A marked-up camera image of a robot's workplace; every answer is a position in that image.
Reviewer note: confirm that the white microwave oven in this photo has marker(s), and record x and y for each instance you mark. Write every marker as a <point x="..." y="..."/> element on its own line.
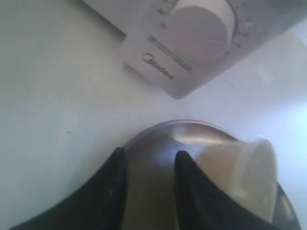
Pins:
<point x="146" y="49"/>

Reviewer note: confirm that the round metal tray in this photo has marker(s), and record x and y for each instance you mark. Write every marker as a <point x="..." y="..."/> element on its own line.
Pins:
<point x="151" y="200"/>

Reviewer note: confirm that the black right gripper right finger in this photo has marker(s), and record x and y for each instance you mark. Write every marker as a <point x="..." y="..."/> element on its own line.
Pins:
<point x="201" y="205"/>

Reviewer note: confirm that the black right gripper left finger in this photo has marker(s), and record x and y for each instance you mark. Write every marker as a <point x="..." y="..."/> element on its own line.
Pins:
<point x="99" y="204"/>

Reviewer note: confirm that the lower white knob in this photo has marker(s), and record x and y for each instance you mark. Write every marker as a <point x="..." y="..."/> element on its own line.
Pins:
<point x="200" y="30"/>

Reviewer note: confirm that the cream ceramic bowl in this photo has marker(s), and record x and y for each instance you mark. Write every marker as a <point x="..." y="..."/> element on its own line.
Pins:
<point x="245" y="171"/>

